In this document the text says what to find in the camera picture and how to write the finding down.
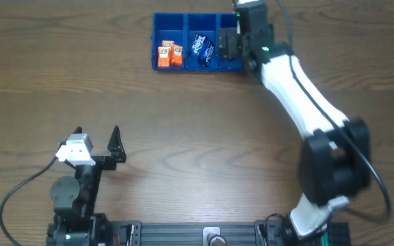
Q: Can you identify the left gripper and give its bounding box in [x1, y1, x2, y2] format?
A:
[72, 124, 127, 171]

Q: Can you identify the blue tray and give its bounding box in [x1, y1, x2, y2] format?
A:
[150, 12, 246, 72]

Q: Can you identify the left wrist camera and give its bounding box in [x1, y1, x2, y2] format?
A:
[55, 133, 95, 167]

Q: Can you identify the mounting rail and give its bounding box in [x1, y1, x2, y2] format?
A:
[109, 220, 351, 246]

